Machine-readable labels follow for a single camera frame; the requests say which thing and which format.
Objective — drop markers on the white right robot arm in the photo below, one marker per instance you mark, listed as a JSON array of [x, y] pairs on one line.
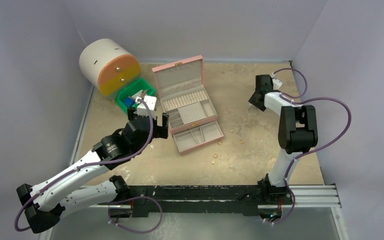
[[297, 129]]

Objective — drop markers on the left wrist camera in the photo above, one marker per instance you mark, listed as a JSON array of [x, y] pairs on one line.
[[146, 105]]

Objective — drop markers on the aluminium extrusion frame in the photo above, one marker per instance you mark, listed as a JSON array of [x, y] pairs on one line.
[[316, 196]]

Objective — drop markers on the green plastic bin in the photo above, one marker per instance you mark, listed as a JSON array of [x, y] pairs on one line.
[[135, 89]]

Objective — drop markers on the blue item in bin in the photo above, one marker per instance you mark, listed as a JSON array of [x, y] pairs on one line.
[[129, 102]]

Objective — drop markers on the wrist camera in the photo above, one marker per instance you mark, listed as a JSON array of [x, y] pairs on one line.
[[146, 105], [275, 82]]

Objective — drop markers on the white cylindrical drawer cabinet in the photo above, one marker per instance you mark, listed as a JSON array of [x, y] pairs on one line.
[[109, 67]]

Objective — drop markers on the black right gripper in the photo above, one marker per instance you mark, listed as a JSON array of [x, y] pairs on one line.
[[257, 98]]

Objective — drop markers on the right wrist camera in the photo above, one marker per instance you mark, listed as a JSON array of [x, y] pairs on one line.
[[275, 82]]

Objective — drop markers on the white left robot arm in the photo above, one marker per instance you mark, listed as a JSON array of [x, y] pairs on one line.
[[46, 203]]

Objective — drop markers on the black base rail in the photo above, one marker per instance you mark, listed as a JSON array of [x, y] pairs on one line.
[[248, 200]]

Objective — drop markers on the pink jewelry box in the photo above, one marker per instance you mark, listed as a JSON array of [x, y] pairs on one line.
[[192, 117]]

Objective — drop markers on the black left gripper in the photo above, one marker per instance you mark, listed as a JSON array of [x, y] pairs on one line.
[[161, 130]]

